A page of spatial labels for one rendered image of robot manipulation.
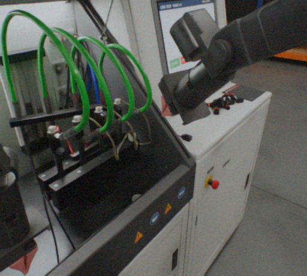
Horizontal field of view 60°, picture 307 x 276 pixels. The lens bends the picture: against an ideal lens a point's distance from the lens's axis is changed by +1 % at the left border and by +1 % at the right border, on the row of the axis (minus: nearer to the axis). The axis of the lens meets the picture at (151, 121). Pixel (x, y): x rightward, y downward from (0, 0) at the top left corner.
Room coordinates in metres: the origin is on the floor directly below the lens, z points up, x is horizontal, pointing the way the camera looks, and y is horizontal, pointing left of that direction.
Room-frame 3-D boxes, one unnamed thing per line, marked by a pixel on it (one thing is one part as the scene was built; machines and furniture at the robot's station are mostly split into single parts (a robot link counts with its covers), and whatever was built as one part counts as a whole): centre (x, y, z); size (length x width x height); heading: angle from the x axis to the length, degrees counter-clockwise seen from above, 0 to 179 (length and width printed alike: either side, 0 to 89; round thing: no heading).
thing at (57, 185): (0.71, 0.19, 0.91); 0.34 x 0.10 x 0.15; 139
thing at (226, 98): (1.08, -0.32, 1.01); 0.23 x 0.11 x 0.06; 139
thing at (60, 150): (0.61, 0.26, 1.03); 0.05 x 0.03 x 0.21; 49
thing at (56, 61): (0.97, 0.31, 1.20); 0.13 x 0.03 x 0.31; 139
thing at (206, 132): (1.05, -0.30, 0.97); 0.70 x 0.22 x 0.03; 139
